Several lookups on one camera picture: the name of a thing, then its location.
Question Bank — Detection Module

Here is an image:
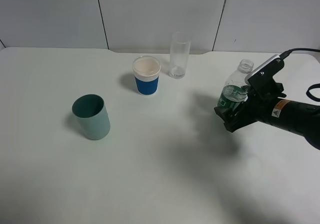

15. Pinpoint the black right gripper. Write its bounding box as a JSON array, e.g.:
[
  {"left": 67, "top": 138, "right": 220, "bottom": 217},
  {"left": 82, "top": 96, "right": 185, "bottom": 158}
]
[{"left": 214, "top": 82, "right": 286, "bottom": 132}]

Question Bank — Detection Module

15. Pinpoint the clear bottle with green label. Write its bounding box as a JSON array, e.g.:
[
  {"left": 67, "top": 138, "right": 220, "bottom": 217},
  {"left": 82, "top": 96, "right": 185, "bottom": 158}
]
[{"left": 217, "top": 59, "right": 254, "bottom": 109}]

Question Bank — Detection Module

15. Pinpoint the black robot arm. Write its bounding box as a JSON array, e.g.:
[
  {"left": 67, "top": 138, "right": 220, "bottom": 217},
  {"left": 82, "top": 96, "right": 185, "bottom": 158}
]
[{"left": 214, "top": 83, "right": 320, "bottom": 149}]

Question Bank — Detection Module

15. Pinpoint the blue sleeved white paper cup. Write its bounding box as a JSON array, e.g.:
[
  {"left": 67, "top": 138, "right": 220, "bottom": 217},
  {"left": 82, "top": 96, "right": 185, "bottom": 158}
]
[{"left": 132, "top": 56, "right": 161, "bottom": 96}]

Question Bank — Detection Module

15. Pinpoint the teal plastic cup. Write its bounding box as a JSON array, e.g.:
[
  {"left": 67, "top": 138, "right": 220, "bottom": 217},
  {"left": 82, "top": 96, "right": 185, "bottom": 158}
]
[{"left": 71, "top": 94, "right": 111, "bottom": 140}]

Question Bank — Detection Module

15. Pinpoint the tall clear glass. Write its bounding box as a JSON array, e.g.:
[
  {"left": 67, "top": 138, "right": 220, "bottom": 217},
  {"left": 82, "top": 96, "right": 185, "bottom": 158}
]
[{"left": 168, "top": 32, "right": 191, "bottom": 79}]

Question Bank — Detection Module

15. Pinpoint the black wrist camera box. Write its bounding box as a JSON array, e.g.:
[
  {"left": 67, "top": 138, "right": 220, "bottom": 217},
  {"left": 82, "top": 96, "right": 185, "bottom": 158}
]
[{"left": 244, "top": 55, "right": 285, "bottom": 100}]

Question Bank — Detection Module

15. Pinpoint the black camera cable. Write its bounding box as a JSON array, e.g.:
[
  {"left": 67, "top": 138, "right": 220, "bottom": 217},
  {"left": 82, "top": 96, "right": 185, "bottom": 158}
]
[{"left": 279, "top": 48, "right": 320, "bottom": 59}]

